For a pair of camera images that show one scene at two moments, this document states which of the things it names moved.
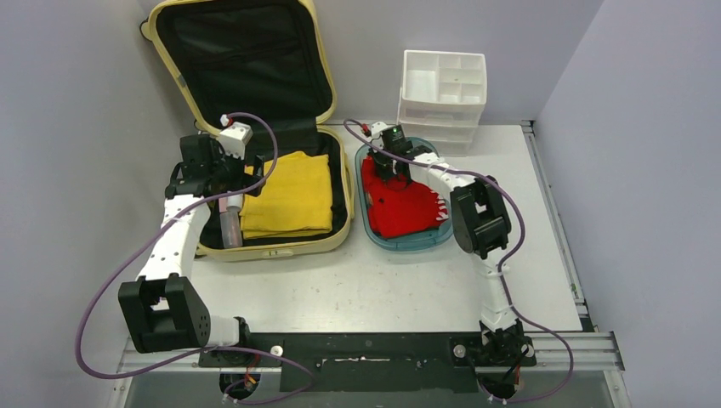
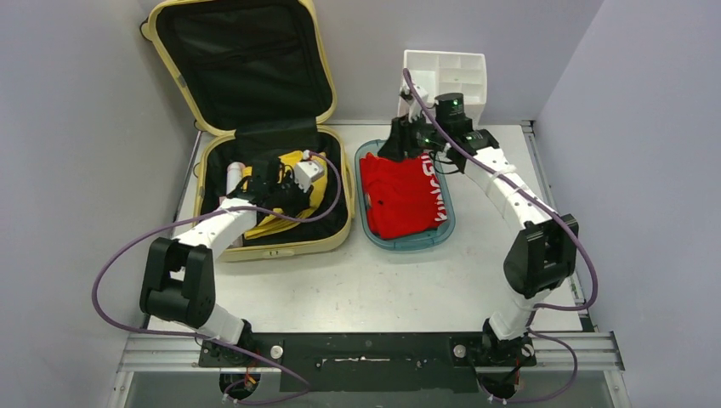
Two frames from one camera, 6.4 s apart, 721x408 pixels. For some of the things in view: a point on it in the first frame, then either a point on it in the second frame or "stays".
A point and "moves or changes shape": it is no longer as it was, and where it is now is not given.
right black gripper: (384, 166) -> (398, 138)
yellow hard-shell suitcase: (265, 65) stays
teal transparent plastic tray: (414, 242) stays
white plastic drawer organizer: (443, 96) stays
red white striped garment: (397, 207) stays
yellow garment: (296, 198) moves or changes shape
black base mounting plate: (412, 362) stays
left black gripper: (243, 179) -> (302, 201)
